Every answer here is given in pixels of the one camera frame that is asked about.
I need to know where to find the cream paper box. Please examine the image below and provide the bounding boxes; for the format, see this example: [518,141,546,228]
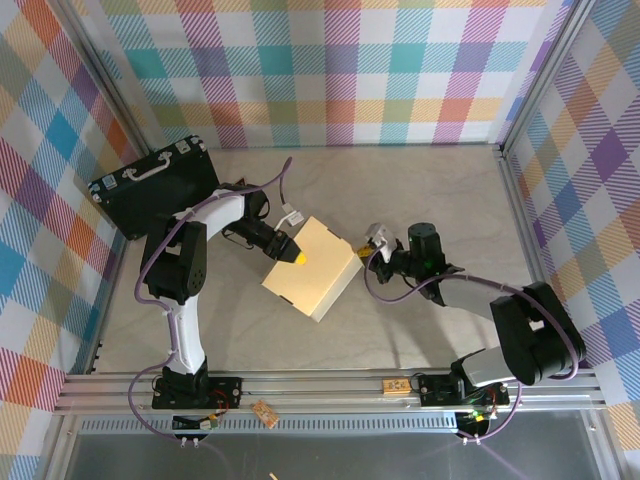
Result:
[259,214,363,325]

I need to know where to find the perforated metal strip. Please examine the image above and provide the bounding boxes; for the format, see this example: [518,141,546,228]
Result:
[78,418,462,435]

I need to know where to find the green lit electronics board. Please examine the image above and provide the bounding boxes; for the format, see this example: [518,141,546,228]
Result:
[456,406,494,427]

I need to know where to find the grey metal sheet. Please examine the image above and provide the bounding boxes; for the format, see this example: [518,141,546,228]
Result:
[47,414,627,480]

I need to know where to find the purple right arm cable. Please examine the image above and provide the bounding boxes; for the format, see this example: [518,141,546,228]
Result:
[363,249,584,445]

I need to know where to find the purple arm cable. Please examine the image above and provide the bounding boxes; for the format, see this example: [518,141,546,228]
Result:
[363,249,584,445]
[128,157,301,445]

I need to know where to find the aluminium side rail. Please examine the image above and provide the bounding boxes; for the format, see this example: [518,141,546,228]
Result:
[87,229,129,374]
[493,142,572,371]

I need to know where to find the black briefcase with white handle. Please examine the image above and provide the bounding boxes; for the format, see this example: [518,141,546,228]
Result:
[87,135,219,242]

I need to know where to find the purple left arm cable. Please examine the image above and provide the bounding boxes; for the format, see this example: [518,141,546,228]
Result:
[128,157,301,445]

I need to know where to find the aluminium frame rail with mounts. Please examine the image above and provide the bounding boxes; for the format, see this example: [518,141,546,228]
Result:
[54,372,607,417]

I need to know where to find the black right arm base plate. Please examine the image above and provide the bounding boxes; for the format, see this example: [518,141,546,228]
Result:
[417,373,512,408]

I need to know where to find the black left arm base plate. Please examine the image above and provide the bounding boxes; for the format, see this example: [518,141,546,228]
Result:
[151,375,245,411]

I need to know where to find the small electronics module with wires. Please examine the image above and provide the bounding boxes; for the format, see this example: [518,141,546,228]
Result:
[171,411,223,436]

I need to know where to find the aluminium frame post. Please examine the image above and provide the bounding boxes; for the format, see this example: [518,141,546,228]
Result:
[62,0,158,154]
[496,0,602,155]

